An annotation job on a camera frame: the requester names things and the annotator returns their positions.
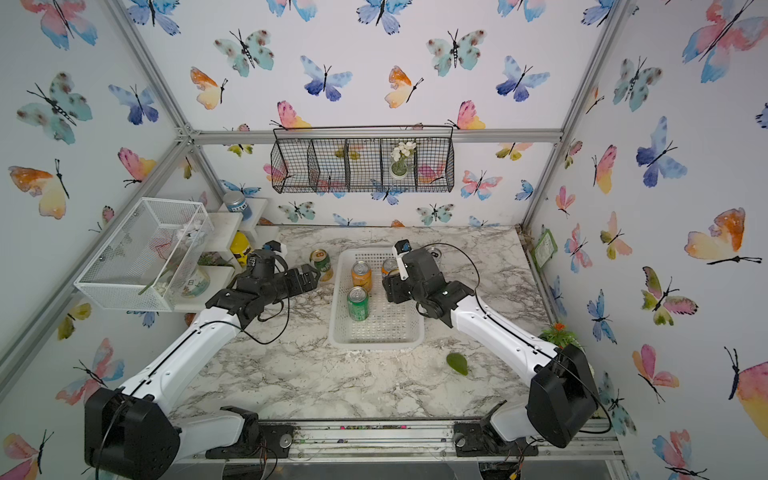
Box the green leaf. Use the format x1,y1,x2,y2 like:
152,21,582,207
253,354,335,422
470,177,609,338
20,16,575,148
445,352,469,376

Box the orange yellow soda can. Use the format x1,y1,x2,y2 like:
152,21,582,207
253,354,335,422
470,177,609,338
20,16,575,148
351,260,373,293

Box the white plastic perforated basket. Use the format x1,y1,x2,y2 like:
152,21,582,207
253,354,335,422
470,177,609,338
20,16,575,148
329,247,425,350

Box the blue lidded jar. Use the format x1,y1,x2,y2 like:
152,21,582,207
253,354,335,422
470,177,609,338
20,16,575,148
223,191,252,220

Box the yellow bottle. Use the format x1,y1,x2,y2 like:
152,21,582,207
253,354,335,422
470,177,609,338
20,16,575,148
230,231,252,268

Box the white silver tall can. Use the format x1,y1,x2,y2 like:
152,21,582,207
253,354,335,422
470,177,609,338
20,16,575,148
426,245,442,261

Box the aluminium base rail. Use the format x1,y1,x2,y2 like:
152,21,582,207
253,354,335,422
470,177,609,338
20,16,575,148
178,418,624,465

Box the round patterned ceramic jar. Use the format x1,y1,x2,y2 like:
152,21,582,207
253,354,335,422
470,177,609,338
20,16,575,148
180,266,211,299

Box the white flowers in vase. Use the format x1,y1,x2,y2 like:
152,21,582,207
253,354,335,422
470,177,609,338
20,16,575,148
390,141,417,179

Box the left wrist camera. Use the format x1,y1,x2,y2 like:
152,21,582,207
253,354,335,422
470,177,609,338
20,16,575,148
262,240,287,258

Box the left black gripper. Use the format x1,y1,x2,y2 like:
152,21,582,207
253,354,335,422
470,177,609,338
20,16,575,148
260,264,321,307

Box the black wire wall basket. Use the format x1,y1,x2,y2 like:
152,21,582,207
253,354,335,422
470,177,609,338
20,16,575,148
270,124,455,194

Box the white stepped shelf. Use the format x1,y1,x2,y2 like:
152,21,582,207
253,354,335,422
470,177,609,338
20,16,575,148
174,198,278,314

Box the green gold-top beer can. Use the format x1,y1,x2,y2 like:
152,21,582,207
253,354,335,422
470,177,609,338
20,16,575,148
309,249,334,282

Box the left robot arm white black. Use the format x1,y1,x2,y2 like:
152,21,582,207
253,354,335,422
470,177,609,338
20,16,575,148
84,241,321,479

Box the green framed wall tag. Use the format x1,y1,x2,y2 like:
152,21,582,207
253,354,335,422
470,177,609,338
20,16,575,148
533,229,558,270

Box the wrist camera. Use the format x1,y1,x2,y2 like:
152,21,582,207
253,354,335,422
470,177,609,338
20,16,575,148
262,240,287,258
393,239,412,281

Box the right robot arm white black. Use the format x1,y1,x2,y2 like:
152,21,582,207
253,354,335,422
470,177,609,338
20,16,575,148
382,240,601,448

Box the orange Fanta can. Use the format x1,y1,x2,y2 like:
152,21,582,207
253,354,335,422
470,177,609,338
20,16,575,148
381,257,399,278

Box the green soda can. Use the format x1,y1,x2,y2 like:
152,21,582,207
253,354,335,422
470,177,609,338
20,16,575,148
347,286,369,322

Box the white mesh wall basket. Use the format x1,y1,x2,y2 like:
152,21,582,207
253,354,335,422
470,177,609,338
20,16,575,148
74,197,214,312

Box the flower pot with pompom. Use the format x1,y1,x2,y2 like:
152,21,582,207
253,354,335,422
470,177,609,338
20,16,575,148
539,322,584,350

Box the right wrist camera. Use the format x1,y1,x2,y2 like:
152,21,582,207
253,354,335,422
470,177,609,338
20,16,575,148
393,239,412,281

